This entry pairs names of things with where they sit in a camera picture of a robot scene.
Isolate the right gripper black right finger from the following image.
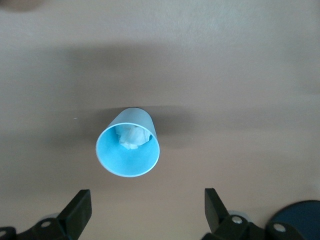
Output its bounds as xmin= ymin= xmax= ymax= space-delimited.
xmin=201 ymin=187 xmax=266 ymax=240

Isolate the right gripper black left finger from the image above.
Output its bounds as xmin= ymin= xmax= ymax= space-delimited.
xmin=17 ymin=189 xmax=93 ymax=240

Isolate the blue cup containing white tissue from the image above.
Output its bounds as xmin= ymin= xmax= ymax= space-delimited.
xmin=95 ymin=107 xmax=161 ymax=178

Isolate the white tissue wad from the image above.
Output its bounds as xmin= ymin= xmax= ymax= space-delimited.
xmin=114 ymin=125 xmax=155 ymax=151

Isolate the black pot with blue handle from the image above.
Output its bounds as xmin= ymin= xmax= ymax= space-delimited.
xmin=271 ymin=199 xmax=320 ymax=240

